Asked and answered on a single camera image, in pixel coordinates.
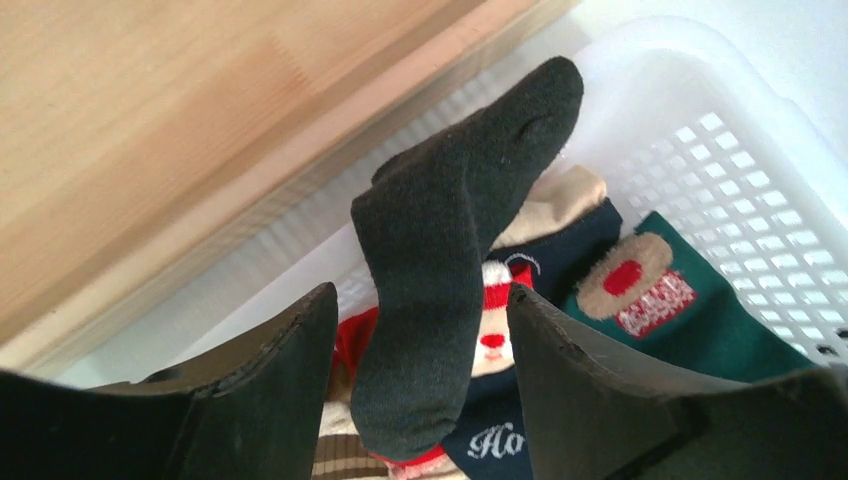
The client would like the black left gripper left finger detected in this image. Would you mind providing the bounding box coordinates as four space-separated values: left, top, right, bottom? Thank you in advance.
1 283 338 479

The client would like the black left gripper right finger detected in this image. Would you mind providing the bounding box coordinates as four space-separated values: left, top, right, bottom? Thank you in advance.
507 285 847 479

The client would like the dark printed sock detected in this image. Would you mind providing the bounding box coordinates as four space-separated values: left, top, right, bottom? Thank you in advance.
441 261 533 480

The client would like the dark green sock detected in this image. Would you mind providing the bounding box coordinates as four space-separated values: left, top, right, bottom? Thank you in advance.
560 212 815 383

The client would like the red sock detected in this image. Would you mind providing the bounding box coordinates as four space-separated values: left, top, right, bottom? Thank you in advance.
371 446 469 480
333 307 378 375

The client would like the navy sock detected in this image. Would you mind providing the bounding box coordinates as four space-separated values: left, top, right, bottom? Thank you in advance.
483 165 623 310

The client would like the black grey sock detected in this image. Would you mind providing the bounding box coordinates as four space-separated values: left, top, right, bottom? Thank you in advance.
350 56 584 462

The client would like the white perforated plastic basket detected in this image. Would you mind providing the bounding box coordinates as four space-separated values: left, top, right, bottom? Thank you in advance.
56 17 847 388

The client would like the brown striped sock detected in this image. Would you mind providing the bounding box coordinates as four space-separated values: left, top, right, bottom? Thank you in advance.
311 361 389 480

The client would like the wooden hanger stand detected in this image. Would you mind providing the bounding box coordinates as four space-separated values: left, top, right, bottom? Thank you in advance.
1 1 572 376

